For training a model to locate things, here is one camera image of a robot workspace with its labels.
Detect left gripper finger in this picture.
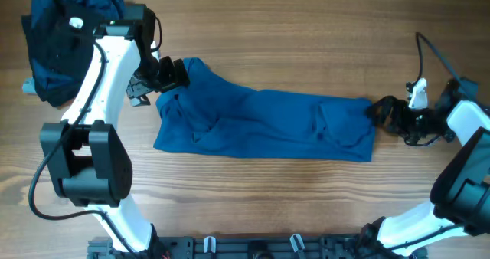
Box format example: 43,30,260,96
157,56,176,93
173,59,190,87

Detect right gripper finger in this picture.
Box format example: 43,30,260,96
385,119,407,135
366,96,399,128

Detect blue t-shirt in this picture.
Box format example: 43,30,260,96
153,57,375,162

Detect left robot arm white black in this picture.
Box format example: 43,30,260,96
28,18,189,258

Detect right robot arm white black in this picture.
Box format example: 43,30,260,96
357,78,489,258

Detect black folded garment on pile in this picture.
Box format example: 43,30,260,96
21,0,121,107

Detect light grey folded garment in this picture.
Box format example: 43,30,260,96
22,77,37,95

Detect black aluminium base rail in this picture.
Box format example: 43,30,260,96
87,233,428,259

